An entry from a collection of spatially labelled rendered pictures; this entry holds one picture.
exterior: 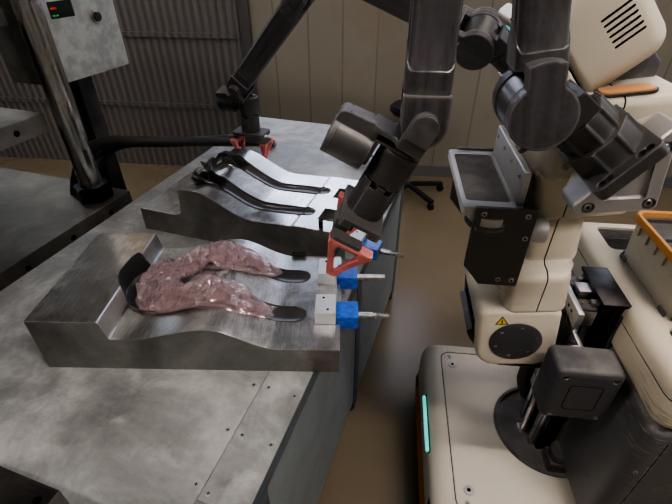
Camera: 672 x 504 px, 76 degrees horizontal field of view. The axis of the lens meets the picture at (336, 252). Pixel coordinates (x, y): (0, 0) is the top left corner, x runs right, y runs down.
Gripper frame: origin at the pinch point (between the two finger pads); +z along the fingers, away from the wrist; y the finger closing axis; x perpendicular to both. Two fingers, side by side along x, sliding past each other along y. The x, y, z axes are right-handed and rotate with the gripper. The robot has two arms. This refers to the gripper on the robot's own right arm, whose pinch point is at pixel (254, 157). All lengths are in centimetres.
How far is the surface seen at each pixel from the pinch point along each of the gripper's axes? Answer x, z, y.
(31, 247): 58, 4, 32
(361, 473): 47, 81, -53
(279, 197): 31.6, -6.3, -23.5
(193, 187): 41.9, -11.3, -6.8
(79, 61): 13, -28, 46
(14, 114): 38, -21, 46
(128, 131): -132, 62, 177
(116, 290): 75, -9, -13
